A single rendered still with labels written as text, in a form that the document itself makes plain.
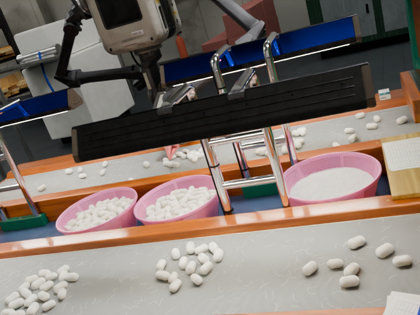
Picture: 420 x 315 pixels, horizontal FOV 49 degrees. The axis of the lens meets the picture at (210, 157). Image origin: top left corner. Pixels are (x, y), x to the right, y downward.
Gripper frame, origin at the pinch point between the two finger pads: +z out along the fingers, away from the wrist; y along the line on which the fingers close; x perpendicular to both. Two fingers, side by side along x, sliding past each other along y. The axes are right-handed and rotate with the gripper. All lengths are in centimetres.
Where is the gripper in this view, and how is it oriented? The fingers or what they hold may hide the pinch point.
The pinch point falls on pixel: (169, 157)
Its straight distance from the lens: 171.6
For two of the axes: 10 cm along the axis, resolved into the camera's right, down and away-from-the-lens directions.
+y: 9.3, -1.8, -3.3
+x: 3.8, 4.4, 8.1
